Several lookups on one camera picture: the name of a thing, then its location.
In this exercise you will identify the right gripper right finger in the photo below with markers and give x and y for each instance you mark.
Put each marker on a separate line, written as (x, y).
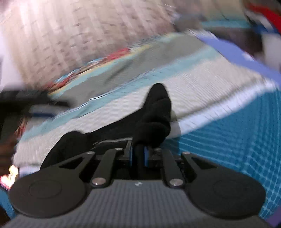
(161, 162)

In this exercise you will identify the person's hand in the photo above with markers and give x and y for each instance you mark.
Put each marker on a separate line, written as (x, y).
(7, 151)

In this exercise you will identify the striped patterned bedsheet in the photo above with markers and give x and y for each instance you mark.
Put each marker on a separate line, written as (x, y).
(220, 110)

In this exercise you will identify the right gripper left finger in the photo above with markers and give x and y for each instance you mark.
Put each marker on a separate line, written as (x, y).
(117, 156)

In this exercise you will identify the black pants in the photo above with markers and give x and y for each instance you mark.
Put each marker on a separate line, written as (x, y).
(148, 127)

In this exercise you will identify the smartphone with lit screen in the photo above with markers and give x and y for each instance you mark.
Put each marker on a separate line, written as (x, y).
(7, 181)

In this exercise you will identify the white storage box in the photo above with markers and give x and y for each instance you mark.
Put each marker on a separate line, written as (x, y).
(271, 43)

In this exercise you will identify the clutter pile of clothes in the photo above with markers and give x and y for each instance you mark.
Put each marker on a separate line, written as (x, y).
(264, 16)

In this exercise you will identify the floral beige curtain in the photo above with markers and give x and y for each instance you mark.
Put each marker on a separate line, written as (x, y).
(48, 39)

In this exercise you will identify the purple blue mattress edge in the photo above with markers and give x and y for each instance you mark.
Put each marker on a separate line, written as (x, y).
(237, 56)

